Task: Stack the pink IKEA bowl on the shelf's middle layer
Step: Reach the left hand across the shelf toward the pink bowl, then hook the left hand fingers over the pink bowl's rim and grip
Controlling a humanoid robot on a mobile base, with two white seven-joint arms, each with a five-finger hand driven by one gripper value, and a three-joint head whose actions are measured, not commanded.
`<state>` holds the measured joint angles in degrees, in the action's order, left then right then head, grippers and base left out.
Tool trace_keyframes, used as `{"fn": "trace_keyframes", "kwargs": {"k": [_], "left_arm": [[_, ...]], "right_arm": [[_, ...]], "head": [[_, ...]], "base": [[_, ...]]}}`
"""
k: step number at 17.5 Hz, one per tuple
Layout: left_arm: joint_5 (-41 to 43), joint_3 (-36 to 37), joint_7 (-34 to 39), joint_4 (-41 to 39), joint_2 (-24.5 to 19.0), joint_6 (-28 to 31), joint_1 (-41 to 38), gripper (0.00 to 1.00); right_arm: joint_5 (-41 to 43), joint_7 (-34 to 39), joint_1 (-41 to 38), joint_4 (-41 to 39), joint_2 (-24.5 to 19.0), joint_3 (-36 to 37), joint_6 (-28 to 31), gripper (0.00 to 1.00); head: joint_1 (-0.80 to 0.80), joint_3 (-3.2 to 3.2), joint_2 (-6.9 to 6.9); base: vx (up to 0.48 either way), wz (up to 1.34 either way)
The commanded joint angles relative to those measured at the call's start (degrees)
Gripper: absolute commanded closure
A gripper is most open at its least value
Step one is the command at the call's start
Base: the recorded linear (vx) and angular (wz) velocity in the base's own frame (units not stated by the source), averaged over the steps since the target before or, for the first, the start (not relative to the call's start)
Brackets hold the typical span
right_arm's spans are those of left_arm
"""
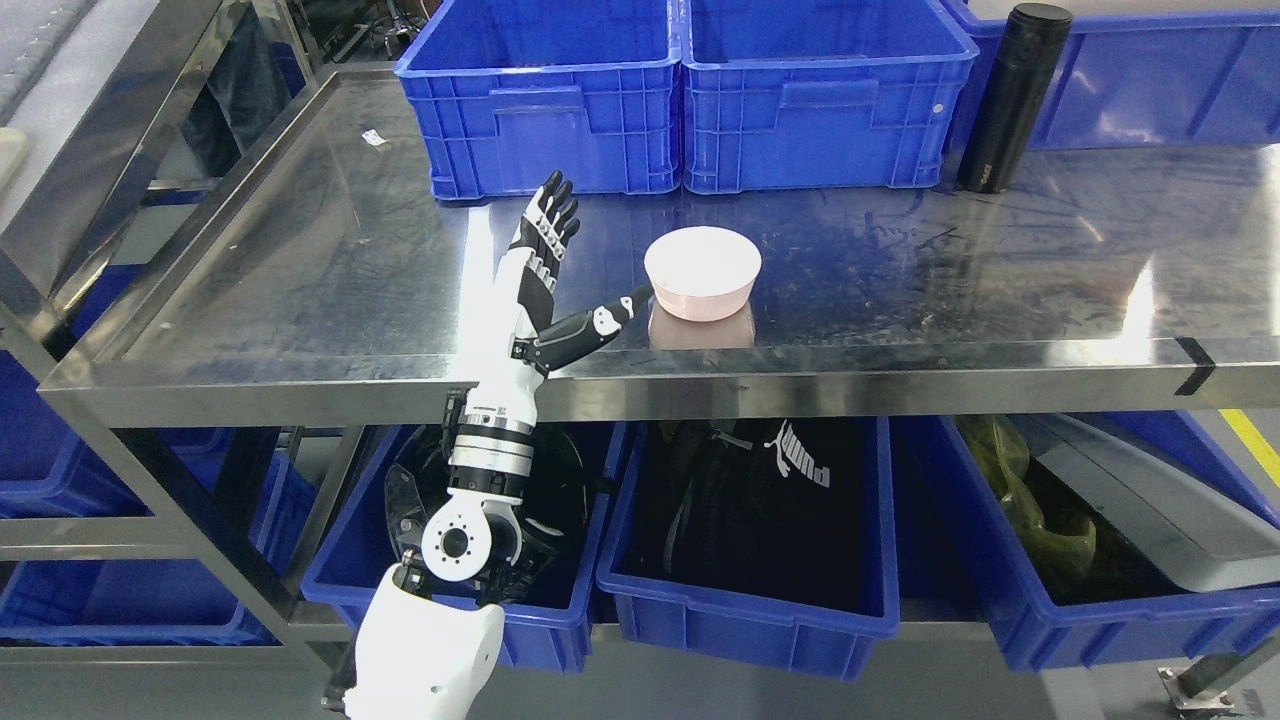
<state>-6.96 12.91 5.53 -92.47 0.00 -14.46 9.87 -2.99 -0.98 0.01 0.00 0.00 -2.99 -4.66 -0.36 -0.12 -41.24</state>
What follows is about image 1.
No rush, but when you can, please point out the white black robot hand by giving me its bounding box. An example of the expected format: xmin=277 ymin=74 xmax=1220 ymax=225
xmin=463 ymin=170 xmax=654 ymax=428

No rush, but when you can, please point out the pink ikea bowl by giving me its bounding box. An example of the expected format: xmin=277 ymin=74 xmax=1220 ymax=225
xmin=643 ymin=225 xmax=763 ymax=322

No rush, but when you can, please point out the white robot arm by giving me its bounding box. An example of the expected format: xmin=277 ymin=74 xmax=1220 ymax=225
xmin=332 ymin=389 xmax=530 ymax=719

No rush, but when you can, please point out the blue crate top middle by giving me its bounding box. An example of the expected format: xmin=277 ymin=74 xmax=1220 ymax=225
xmin=677 ymin=1 xmax=978 ymax=195

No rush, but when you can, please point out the blue crate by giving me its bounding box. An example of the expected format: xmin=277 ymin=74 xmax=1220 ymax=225
xmin=940 ymin=0 xmax=1280 ymax=152
xmin=394 ymin=1 xmax=681 ymax=201
xmin=677 ymin=1 xmax=978 ymax=195

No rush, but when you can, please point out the stainless steel shelf rack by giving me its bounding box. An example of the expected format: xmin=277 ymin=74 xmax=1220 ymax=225
xmin=3 ymin=1 xmax=333 ymax=671

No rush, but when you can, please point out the black helmet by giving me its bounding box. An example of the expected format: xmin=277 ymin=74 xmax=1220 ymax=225
xmin=385 ymin=427 xmax=591 ymax=607

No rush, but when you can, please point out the blue bin with helmet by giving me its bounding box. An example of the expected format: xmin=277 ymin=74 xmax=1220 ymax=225
xmin=301 ymin=421 xmax=634 ymax=674

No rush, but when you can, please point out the stainless steel table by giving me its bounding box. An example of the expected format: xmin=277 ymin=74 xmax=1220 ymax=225
xmin=40 ymin=68 xmax=1277 ymax=429

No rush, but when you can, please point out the blue bin with backpack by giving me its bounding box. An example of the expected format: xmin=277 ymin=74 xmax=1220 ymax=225
xmin=595 ymin=416 xmax=901 ymax=682

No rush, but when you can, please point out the blue crate top left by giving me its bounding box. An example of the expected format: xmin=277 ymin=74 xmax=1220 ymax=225
xmin=394 ymin=1 xmax=681 ymax=201

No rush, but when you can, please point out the black puma backpack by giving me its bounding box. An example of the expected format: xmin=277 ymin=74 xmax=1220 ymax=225
xmin=623 ymin=418 xmax=876 ymax=611

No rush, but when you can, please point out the yellow green plastic bag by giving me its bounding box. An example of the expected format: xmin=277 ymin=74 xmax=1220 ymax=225
xmin=954 ymin=415 xmax=1097 ymax=598

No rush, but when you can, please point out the black thermos bottle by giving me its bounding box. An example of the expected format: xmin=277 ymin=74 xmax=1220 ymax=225
xmin=957 ymin=3 xmax=1074 ymax=193

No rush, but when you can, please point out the blue bin with bags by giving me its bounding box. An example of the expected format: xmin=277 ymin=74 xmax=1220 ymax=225
xmin=890 ymin=416 xmax=1279 ymax=673

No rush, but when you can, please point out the grey flat case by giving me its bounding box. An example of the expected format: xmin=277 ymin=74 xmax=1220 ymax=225
xmin=1011 ymin=413 xmax=1279 ymax=593

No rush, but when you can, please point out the blue crate top right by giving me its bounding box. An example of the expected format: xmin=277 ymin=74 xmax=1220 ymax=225
xmin=940 ymin=0 xmax=1280 ymax=152

